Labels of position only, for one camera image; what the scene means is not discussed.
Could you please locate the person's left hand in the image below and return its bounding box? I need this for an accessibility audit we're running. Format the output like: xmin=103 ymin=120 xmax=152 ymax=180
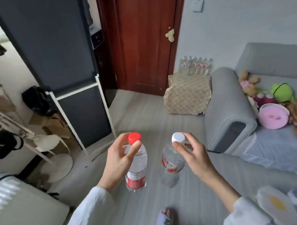
xmin=95 ymin=132 xmax=145 ymax=195

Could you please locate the person's right hand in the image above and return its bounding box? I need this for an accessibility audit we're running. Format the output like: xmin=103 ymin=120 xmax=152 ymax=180
xmin=172 ymin=131 xmax=219 ymax=181

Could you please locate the red-capped water bottle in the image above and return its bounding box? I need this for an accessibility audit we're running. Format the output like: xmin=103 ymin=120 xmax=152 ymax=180
xmin=123 ymin=131 xmax=150 ymax=193

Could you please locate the white-capped water bottle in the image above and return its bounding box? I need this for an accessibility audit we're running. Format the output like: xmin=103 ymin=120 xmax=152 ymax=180
xmin=158 ymin=132 xmax=189 ymax=189

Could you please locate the person's left forearm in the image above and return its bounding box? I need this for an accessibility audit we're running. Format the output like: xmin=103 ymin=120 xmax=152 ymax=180
xmin=52 ymin=180 xmax=119 ymax=225

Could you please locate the person's right forearm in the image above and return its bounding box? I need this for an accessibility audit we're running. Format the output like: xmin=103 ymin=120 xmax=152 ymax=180
xmin=205 ymin=168 xmax=274 ymax=225

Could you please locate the beige patterned cardboard box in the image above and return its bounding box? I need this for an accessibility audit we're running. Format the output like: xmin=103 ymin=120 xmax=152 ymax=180
xmin=162 ymin=71 xmax=214 ymax=117

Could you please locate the grey fabric sofa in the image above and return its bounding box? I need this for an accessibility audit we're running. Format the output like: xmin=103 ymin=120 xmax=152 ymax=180
xmin=200 ymin=40 xmax=297 ymax=159

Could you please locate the white round stand base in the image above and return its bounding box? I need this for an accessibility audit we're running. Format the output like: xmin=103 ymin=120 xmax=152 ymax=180
xmin=39 ymin=153 xmax=75 ymax=184

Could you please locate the lavender slipper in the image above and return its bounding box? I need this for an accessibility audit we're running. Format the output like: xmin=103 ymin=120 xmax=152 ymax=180
xmin=151 ymin=207 xmax=176 ymax=225

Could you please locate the pack of water bottles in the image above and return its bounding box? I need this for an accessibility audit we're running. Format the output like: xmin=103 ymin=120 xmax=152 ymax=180
xmin=179 ymin=54 xmax=214 ymax=77

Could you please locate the brown cardboard box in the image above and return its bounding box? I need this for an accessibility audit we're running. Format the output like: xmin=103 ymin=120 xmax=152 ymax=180
xmin=29 ymin=112 xmax=72 ymax=142

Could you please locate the brown rabbit plush toy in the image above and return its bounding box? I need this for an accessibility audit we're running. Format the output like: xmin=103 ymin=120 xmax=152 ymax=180
xmin=238 ymin=70 xmax=261 ymax=98

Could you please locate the dark red plush toy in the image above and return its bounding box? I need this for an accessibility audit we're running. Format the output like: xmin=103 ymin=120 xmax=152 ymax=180
xmin=253 ymin=91 xmax=277 ymax=108

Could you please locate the pink round plush cushion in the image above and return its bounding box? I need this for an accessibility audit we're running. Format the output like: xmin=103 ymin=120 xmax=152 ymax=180
xmin=257 ymin=102 xmax=290 ymax=131

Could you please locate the light blue bed sheet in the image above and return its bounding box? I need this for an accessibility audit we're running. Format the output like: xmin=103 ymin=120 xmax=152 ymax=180
xmin=239 ymin=124 xmax=297 ymax=182

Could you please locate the dark red wooden door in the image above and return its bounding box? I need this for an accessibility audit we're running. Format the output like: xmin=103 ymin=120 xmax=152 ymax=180
xmin=96 ymin=0 xmax=193 ymax=100

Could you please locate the black plastic bag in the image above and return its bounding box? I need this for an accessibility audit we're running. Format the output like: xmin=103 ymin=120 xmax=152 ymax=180
xmin=21 ymin=84 xmax=58 ymax=118

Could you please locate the fried egg plush cushion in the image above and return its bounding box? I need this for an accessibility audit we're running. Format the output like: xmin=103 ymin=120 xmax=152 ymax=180
xmin=256 ymin=184 xmax=297 ymax=225

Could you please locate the green frog plush toy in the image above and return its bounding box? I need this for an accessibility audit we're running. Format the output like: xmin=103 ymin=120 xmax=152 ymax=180
xmin=270 ymin=82 xmax=295 ymax=104

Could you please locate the white folding drying rack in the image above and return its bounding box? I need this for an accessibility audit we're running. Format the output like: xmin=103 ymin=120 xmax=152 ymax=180
xmin=0 ymin=102 xmax=72 ymax=169

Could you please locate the white suitcase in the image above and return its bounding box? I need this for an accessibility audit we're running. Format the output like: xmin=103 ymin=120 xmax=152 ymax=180
xmin=0 ymin=167 xmax=71 ymax=225

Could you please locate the black and white bag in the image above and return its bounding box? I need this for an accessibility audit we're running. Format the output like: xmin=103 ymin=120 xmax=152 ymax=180
xmin=0 ymin=129 xmax=25 ymax=162

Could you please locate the tall black cabinet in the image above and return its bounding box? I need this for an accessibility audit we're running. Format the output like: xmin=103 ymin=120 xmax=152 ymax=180
xmin=0 ymin=0 xmax=100 ymax=95

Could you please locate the black panel with white frame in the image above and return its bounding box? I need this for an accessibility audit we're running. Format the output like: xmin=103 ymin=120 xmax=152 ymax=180
xmin=48 ymin=73 xmax=119 ymax=158

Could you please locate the beige plush door handle cover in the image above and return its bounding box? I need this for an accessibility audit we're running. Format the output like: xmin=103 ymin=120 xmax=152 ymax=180
xmin=165 ymin=27 xmax=176 ymax=43

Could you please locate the black wall-mounted device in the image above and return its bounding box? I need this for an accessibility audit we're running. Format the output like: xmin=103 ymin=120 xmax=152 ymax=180
xmin=90 ymin=30 xmax=105 ymax=50

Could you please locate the white wall switch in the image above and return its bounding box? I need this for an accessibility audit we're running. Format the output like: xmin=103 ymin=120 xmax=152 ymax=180
xmin=192 ymin=0 xmax=205 ymax=13

